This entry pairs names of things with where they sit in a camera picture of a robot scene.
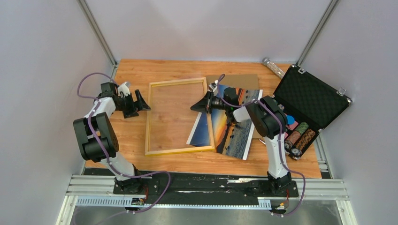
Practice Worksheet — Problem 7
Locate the purple cable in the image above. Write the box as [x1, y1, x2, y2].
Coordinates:
[72, 72, 172, 225]
[216, 74, 306, 218]

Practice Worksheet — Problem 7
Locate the clear acrylic sheet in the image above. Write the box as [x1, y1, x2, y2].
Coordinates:
[149, 81, 212, 151]

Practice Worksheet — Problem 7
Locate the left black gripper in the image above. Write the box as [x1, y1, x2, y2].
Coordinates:
[116, 90, 151, 119]

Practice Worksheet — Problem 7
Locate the yellow wooden picture frame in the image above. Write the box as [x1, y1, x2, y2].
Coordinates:
[144, 77, 216, 157]

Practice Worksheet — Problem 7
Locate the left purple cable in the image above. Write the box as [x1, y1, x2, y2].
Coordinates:
[72, 72, 172, 225]

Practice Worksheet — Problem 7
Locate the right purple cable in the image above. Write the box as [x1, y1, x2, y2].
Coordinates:
[216, 74, 306, 218]

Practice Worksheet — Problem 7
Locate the black aluminium chip case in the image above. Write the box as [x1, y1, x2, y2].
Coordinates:
[273, 65, 352, 160]

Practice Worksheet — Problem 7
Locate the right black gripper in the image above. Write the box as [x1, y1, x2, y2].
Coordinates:
[191, 90, 230, 114]

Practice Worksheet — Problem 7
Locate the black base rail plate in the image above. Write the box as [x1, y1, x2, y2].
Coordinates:
[81, 167, 332, 207]

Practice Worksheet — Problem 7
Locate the brown cardboard backing board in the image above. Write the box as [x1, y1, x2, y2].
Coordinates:
[205, 74, 261, 139]

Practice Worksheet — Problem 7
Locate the sunset landscape photo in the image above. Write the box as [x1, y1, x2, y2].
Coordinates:
[187, 85, 263, 160]

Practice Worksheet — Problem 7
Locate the blue round chip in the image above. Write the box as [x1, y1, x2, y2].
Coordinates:
[286, 115, 295, 125]

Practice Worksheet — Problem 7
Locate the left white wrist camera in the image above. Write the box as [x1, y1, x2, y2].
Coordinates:
[117, 82, 131, 98]

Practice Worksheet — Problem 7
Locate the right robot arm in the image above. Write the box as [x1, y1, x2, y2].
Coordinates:
[190, 87, 299, 197]

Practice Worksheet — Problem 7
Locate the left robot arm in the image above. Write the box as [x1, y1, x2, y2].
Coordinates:
[73, 82, 151, 194]

